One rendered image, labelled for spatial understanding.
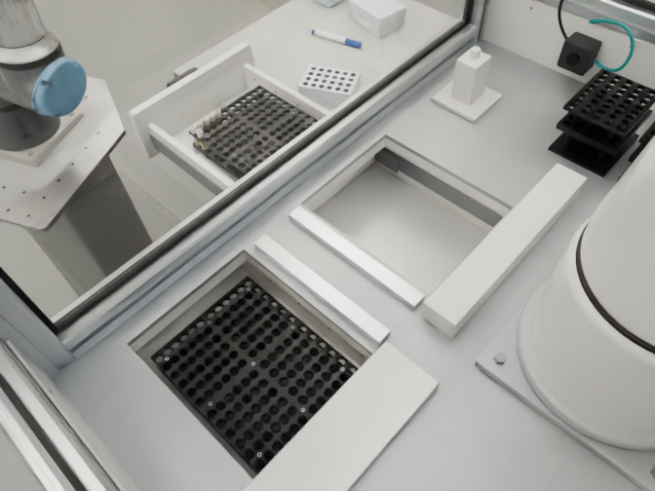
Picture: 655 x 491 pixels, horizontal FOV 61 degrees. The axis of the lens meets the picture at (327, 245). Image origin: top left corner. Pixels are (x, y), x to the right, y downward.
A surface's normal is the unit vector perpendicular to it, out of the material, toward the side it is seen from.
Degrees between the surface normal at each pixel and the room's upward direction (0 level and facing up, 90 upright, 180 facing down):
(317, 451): 0
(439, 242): 0
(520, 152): 0
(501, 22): 90
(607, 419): 90
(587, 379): 90
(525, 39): 90
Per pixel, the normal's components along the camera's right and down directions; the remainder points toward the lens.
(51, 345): 0.73, 0.53
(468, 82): -0.69, 0.60
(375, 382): -0.05, -0.59
